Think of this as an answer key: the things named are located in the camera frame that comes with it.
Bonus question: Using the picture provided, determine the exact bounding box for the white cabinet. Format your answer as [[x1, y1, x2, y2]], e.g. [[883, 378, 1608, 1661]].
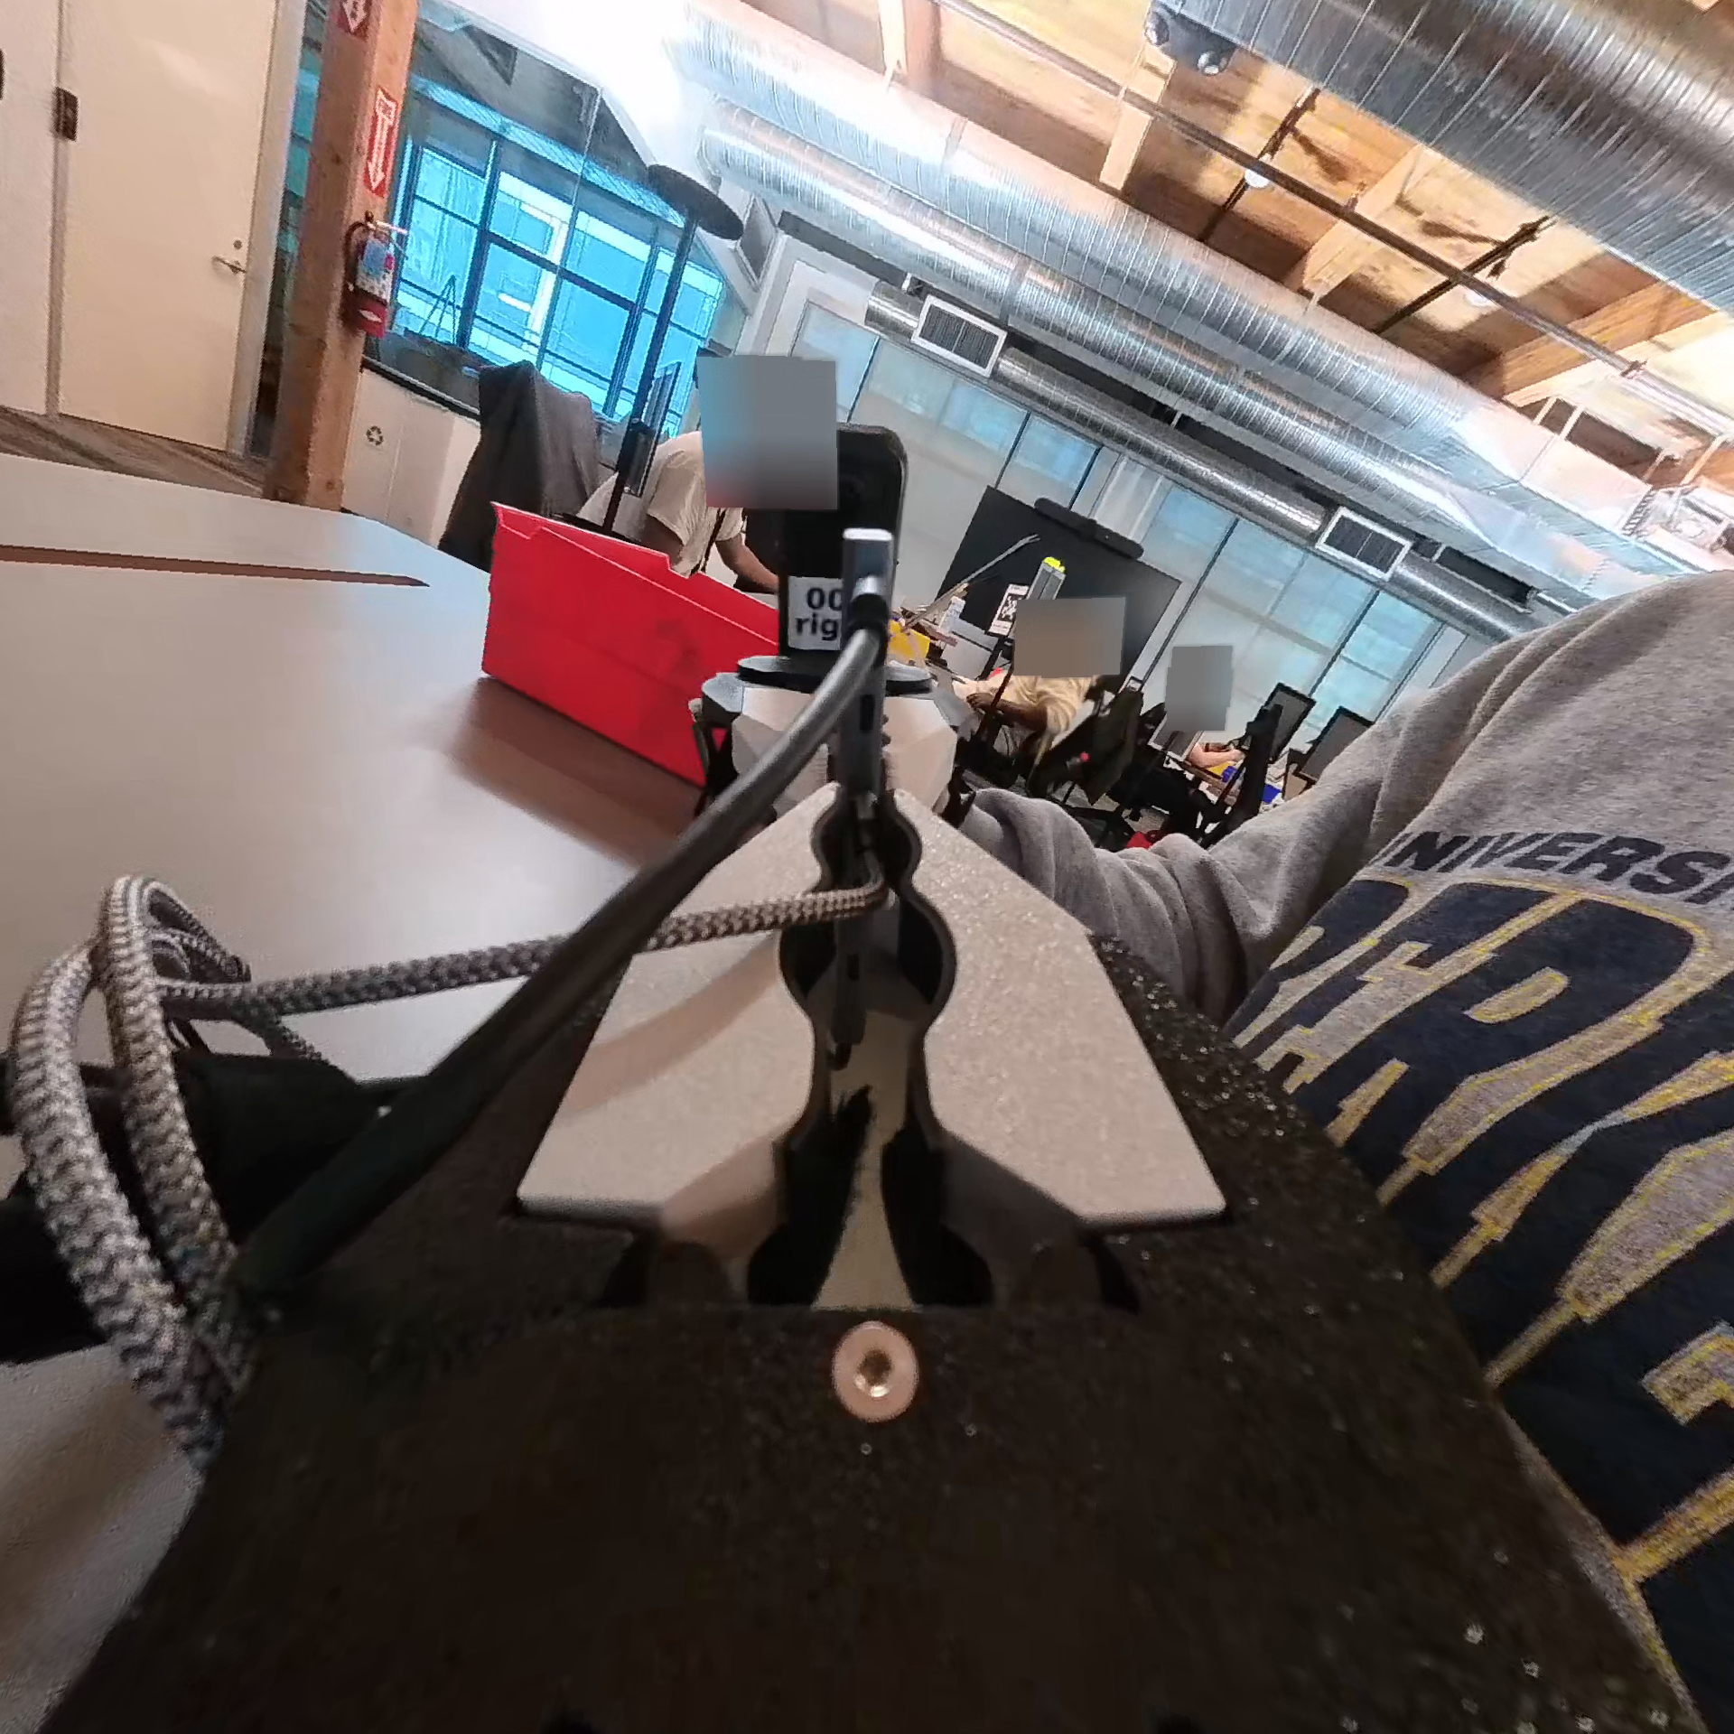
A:
[[345, 367, 483, 542]]

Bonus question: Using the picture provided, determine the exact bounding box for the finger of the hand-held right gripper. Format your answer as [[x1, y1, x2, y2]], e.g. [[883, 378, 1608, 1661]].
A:
[[728, 688, 850, 817], [883, 698, 966, 817]]

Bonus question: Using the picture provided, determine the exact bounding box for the grey white braided cable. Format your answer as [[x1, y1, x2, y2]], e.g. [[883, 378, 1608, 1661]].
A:
[[0, 872, 902, 1472]]

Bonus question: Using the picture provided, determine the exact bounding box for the black pouch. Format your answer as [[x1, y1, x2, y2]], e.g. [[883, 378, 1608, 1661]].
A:
[[0, 1048, 409, 1361]]

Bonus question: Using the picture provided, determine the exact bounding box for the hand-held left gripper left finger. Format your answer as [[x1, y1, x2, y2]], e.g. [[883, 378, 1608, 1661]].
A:
[[515, 785, 871, 1309]]

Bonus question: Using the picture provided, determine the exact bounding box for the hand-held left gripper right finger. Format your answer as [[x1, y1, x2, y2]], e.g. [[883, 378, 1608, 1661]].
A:
[[874, 786, 1231, 1309]]

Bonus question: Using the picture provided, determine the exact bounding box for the chair with black jacket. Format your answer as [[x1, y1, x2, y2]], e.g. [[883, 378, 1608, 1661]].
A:
[[437, 358, 605, 571]]

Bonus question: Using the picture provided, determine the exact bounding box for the plain black cable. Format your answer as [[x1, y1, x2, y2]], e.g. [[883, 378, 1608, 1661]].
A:
[[222, 616, 899, 1304]]

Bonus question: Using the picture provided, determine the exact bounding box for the red plastic bin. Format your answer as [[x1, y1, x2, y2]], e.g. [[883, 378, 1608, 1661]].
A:
[[483, 501, 785, 786]]

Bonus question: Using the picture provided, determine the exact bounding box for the white door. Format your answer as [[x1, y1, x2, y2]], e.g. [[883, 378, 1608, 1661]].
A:
[[55, 0, 293, 455]]

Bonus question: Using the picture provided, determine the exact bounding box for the person's grey printed sweatshirt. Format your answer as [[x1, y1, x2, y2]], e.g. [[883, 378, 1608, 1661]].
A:
[[1220, 571, 1734, 1734]]

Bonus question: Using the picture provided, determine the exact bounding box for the red fire extinguisher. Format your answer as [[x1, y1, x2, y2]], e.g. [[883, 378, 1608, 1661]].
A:
[[340, 216, 409, 340]]

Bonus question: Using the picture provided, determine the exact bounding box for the silver air duct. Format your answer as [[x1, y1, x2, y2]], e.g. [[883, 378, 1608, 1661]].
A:
[[677, 0, 1548, 632], [1145, 0, 1734, 304]]

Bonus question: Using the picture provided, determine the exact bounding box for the black display screen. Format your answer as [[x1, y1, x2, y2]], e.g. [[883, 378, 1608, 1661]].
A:
[[935, 484, 1181, 679]]

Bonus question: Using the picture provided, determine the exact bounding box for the wooden pillar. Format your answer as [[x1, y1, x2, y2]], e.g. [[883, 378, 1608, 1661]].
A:
[[266, 0, 423, 509]]

